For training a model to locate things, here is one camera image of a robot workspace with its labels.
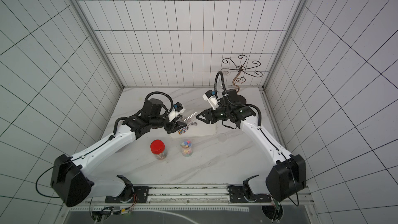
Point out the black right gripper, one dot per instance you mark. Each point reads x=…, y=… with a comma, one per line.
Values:
x=208, y=115

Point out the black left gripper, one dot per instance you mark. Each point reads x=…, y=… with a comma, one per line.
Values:
x=173, y=127

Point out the pile of colourful candies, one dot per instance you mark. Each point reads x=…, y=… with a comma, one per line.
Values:
x=185, y=129

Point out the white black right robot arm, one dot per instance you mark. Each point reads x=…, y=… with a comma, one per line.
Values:
x=286, y=172

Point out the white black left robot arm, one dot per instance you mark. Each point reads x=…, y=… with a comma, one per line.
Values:
x=72, y=178

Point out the red lid candy jar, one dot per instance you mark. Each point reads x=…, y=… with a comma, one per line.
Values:
x=158, y=148

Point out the open colourful candy jar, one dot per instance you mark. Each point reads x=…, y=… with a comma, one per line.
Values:
x=186, y=148

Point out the white cutting board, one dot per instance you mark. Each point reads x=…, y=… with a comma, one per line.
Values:
x=200, y=130

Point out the clear hanging wine glass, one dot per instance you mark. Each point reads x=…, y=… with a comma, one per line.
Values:
x=225, y=71

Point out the copper glass rack dark base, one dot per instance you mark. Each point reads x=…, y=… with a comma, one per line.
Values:
x=242, y=71

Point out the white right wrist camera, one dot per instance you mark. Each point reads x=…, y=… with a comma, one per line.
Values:
x=210, y=97

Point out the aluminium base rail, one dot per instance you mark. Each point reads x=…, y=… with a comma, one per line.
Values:
x=188, y=197

